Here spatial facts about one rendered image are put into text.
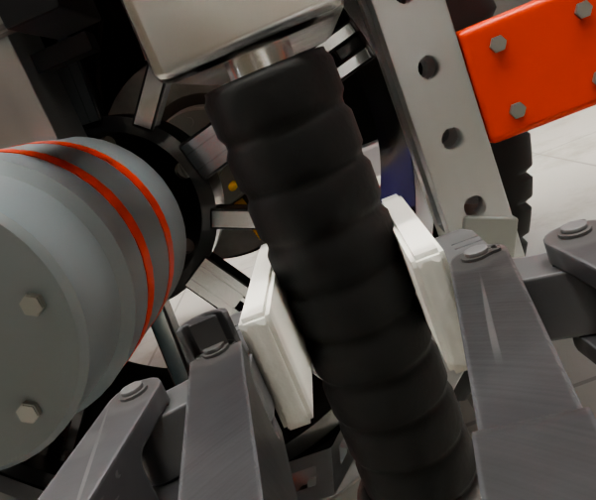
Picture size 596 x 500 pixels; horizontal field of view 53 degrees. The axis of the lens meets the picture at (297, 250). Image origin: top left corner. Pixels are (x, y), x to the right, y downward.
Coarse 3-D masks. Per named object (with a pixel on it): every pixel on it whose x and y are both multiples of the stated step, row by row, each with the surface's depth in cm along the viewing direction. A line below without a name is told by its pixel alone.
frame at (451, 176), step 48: (384, 0) 34; (432, 0) 34; (384, 48) 36; (432, 48) 35; (432, 96) 36; (432, 144) 36; (480, 144) 36; (432, 192) 38; (480, 192) 37; (432, 336) 40; (0, 480) 49; (336, 480) 44
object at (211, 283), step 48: (336, 48) 45; (96, 96) 47; (144, 96) 46; (384, 96) 50; (144, 144) 51; (192, 144) 47; (384, 144) 62; (192, 192) 52; (384, 192) 65; (192, 240) 53; (192, 288) 50; (240, 288) 50; (288, 432) 53; (48, 480) 53
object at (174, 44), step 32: (128, 0) 14; (160, 0) 14; (192, 0) 14; (224, 0) 14; (256, 0) 14; (288, 0) 14; (320, 0) 14; (160, 32) 14; (192, 32) 14; (224, 32) 14; (256, 32) 14; (288, 32) 14; (320, 32) 17; (160, 64) 14; (192, 64) 14; (224, 64) 15
